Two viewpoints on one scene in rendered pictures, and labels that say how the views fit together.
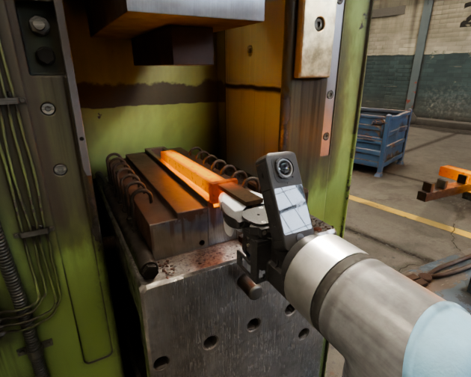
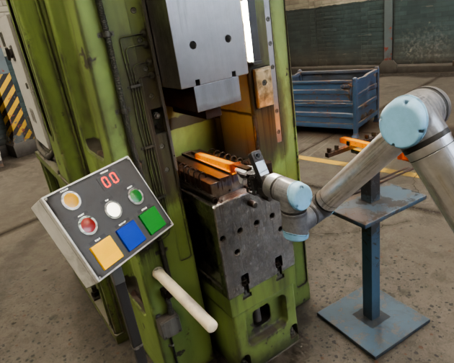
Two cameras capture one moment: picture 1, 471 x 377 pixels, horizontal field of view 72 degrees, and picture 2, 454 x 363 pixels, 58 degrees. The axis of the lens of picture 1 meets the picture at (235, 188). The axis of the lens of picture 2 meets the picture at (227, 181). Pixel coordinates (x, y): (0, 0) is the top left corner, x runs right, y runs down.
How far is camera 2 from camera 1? 1.12 m
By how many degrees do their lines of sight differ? 2
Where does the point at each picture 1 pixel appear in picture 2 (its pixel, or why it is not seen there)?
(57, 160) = (165, 166)
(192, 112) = (201, 127)
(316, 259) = (269, 179)
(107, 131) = not seen: hidden behind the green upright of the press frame
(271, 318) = (264, 220)
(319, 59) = (267, 97)
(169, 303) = (223, 212)
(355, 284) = (278, 182)
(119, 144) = not seen: hidden behind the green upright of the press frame
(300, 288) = (266, 188)
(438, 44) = not seen: outside the picture
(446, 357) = (293, 189)
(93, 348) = (183, 253)
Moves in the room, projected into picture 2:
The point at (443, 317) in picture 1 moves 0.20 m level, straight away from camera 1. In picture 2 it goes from (294, 183) to (318, 162)
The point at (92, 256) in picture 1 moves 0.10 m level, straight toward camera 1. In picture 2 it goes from (179, 206) to (191, 214)
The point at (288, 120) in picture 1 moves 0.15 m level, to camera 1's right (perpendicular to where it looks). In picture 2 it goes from (257, 128) to (290, 123)
